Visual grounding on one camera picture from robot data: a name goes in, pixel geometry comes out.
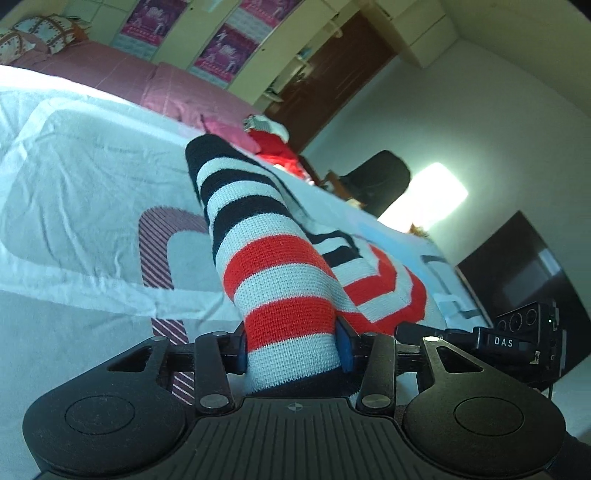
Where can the white corner shelf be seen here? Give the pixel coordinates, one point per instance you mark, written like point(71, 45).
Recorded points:
point(286, 76)

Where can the cream wardrobe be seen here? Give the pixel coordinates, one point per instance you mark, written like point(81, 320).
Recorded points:
point(295, 32)

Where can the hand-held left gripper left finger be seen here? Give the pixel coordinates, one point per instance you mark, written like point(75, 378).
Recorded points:
point(240, 348)

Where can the red cloth pile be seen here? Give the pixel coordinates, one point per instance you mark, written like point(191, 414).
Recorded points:
point(279, 154)

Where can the brown wooden door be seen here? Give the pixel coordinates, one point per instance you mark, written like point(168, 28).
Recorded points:
point(332, 74)

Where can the pink bed sheet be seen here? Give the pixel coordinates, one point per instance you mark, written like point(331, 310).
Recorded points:
point(138, 78)

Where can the black television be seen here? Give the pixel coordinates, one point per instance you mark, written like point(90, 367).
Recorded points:
point(512, 263)

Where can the black chair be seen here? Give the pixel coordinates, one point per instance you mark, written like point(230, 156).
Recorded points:
point(381, 180)

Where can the purple wall poster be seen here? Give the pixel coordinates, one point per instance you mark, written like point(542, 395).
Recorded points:
point(224, 53)
point(154, 18)
point(270, 9)

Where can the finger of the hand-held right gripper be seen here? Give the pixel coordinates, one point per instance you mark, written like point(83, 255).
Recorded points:
point(443, 334)

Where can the black white red striped sweater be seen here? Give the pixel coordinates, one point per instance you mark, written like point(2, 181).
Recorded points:
point(277, 277)

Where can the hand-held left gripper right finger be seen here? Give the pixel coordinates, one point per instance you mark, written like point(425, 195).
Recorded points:
point(344, 348)

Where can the white grey cloth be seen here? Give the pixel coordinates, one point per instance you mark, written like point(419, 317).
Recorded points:
point(265, 124)

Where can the pink cloth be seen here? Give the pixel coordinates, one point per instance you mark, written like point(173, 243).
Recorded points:
point(228, 134)

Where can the floral pillow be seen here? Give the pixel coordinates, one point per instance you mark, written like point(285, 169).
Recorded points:
point(46, 32)
point(16, 48)

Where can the white printed blanket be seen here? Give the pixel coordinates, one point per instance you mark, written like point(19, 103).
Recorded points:
point(83, 184)

